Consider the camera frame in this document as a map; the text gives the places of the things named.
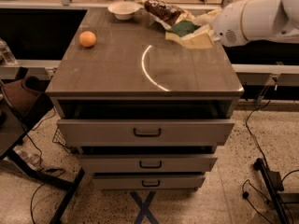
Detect black stand right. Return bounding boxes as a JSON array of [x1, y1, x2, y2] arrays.
[[253, 158, 299, 224]]

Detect top drawer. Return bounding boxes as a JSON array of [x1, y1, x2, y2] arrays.
[[58, 119, 235, 147]]

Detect clear plastic bottle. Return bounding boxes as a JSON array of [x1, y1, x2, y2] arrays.
[[0, 39, 17, 65]]

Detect bottom drawer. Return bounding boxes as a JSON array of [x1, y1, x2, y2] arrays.
[[93, 175, 206, 190]]

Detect blue tape cross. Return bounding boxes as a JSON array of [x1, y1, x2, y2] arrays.
[[130, 191, 159, 224]]

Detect drawer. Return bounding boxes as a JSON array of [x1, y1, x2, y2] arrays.
[[78, 154, 217, 174], [58, 119, 235, 147], [93, 175, 206, 190]]

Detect orange fruit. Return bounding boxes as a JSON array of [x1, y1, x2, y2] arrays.
[[79, 31, 96, 48]]

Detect white bowl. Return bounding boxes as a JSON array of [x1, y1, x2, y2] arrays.
[[107, 1, 140, 21]]

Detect middle drawer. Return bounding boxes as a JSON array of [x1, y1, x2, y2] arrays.
[[78, 154, 217, 174]]

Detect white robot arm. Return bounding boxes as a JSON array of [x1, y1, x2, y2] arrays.
[[181, 0, 299, 49]]

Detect brown chair seat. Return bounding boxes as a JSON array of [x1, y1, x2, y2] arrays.
[[3, 77, 41, 118]]

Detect grey drawer cabinet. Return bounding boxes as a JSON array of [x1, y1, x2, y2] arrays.
[[47, 8, 243, 181]]

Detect brown chip bag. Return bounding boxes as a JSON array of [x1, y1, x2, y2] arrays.
[[143, 0, 194, 30]]

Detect green and yellow sponge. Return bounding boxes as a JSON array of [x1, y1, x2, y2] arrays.
[[165, 20, 200, 41]]

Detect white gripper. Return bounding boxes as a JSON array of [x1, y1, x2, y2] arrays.
[[180, 0, 248, 49]]

